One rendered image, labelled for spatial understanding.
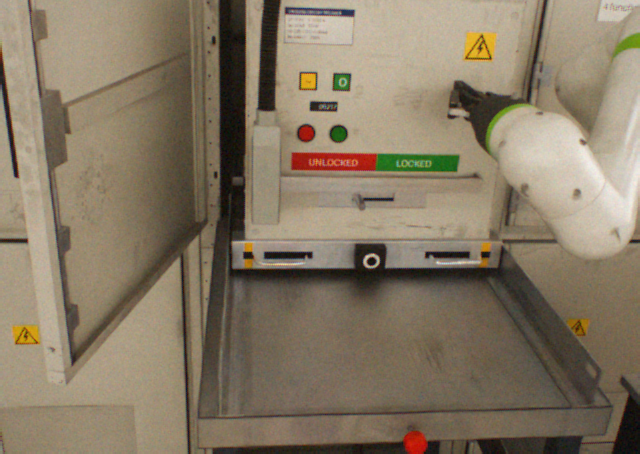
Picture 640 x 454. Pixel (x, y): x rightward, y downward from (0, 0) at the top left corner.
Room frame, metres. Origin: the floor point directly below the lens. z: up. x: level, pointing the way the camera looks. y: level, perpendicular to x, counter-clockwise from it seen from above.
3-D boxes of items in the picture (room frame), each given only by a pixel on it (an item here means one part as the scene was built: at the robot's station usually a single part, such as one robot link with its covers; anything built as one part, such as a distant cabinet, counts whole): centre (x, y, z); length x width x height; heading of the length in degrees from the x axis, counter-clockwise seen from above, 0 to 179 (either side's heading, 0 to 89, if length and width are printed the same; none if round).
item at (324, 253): (1.20, -0.10, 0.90); 0.54 x 0.05 x 0.06; 97
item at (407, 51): (1.19, -0.10, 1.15); 0.48 x 0.01 x 0.48; 97
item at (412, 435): (0.75, -0.15, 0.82); 0.04 x 0.03 x 0.03; 7
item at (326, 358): (1.11, -0.11, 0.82); 0.68 x 0.62 x 0.06; 7
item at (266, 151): (1.09, 0.10, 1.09); 0.08 x 0.05 x 0.17; 7
